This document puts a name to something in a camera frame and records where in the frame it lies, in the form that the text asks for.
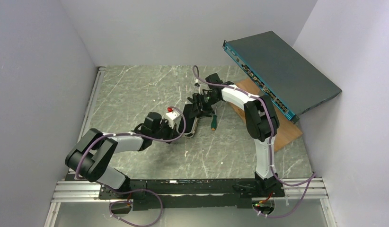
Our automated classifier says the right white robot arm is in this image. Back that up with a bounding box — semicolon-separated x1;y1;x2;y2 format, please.
185;73;285;197

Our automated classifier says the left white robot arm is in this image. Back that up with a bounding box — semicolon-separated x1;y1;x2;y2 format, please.
65;110;184;193

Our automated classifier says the wooden board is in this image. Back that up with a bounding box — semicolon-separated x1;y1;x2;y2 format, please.
235;79;303;152

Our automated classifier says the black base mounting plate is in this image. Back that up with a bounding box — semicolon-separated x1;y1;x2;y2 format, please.
99;178;285;211

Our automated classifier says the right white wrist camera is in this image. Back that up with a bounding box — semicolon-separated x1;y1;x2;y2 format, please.
194;79;201;92

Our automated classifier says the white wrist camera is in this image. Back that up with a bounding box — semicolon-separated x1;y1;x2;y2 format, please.
163;106;181;129
194;79;201;92

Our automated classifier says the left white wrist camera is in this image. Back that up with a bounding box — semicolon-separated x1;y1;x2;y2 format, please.
163;106;181;129

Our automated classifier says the green handled screwdriver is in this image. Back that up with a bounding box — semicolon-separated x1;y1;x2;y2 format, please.
211;107;217;131

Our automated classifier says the dark teal network switch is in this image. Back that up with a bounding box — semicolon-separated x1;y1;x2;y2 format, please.
222;31;342;124

